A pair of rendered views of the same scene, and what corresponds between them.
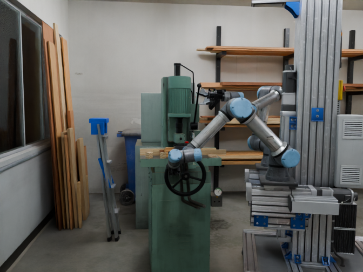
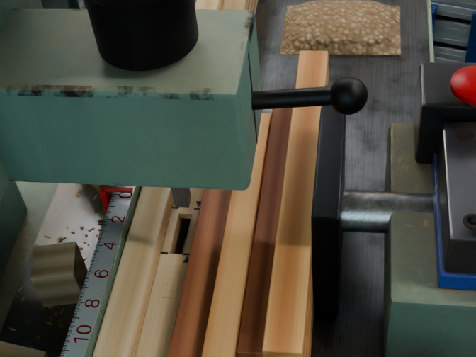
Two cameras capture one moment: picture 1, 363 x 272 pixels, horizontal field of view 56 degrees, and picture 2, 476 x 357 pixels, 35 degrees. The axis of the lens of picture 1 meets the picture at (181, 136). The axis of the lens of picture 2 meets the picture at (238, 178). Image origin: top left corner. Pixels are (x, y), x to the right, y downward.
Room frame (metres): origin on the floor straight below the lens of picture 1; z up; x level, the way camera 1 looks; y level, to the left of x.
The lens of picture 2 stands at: (2.49, 0.30, 1.30)
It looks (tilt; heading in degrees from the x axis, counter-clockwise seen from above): 47 degrees down; 291
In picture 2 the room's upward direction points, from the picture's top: 7 degrees counter-clockwise
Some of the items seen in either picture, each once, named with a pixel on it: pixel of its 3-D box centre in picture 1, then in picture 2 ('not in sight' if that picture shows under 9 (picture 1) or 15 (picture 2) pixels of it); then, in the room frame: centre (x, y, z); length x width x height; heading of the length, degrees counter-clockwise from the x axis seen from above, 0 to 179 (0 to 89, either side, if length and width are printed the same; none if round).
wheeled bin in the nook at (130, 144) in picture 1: (141, 164); not in sight; (4.52, 0.53, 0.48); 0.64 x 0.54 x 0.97; 98
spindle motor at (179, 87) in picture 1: (179, 96); not in sight; (2.63, 0.02, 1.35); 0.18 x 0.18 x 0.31
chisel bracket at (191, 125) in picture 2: (179, 138); (129, 105); (2.65, 0.02, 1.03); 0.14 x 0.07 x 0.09; 8
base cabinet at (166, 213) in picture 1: (176, 218); not in sight; (2.75, 0.04, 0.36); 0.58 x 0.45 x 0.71; 8
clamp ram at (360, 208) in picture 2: not in sight; (380, 212); (2.51, 0.00, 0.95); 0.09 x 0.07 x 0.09; 98
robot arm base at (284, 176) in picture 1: (277, 171); not in sight; (2.17, -0.62, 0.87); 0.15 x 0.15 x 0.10
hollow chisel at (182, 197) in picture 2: not in sight; (177, 174); (2.63, 0.02, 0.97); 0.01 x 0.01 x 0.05; 8
